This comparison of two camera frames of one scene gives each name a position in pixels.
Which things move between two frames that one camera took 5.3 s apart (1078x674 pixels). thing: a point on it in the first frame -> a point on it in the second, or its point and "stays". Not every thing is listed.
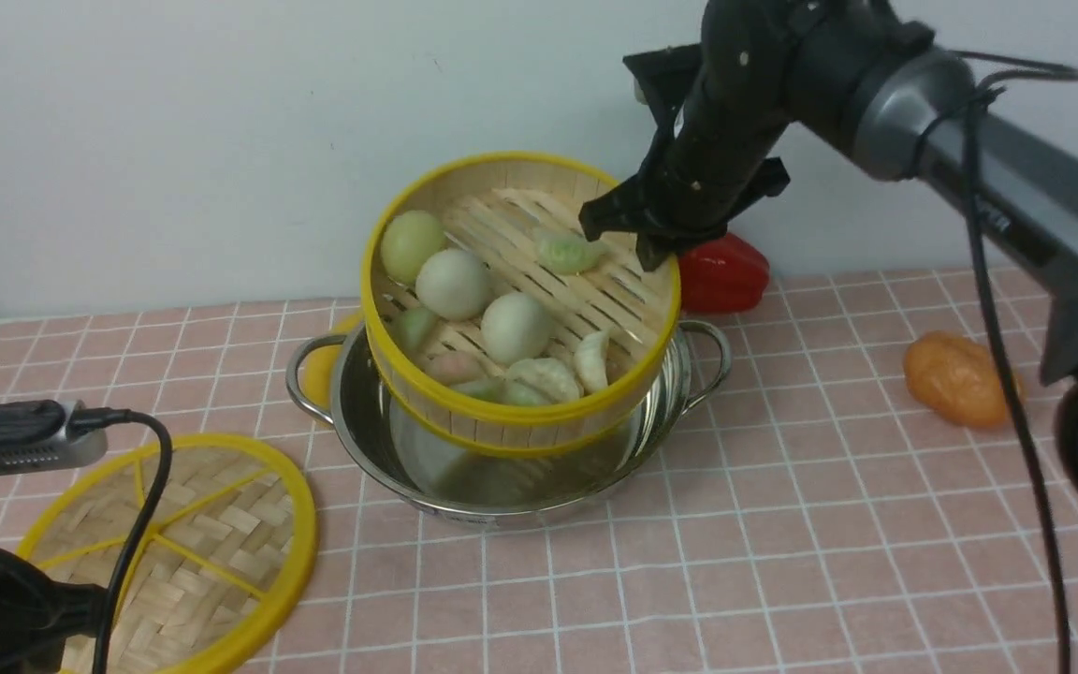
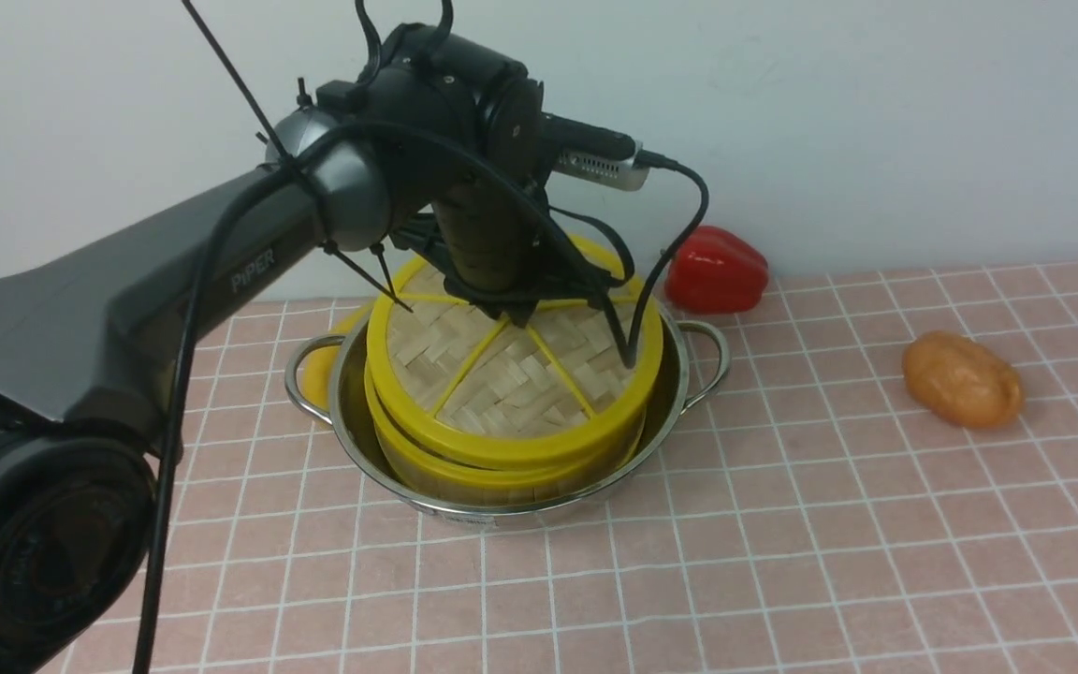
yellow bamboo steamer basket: (522, 213) -> (482, 486)
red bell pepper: (722, 276) stays
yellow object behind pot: (322, 368) stays
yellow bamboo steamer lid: (226, 557) -> (549, 389)
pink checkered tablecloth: (877, 486) stays
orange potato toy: (956, 376) stays
